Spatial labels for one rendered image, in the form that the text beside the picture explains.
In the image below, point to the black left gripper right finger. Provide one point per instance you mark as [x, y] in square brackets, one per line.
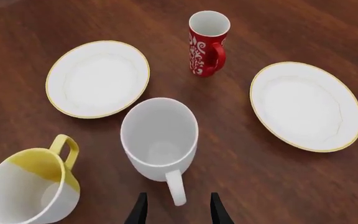
[218, 211]

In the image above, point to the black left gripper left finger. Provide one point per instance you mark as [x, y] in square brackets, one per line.
[138, 211]

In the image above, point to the yellow and white mug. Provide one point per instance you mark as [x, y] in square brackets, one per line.
[26, 182]

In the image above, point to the white plate with gold rim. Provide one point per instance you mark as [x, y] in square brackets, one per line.
[96, 79]
[306, 107]

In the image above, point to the red patterned mug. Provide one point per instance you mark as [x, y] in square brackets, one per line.
[202, 46]

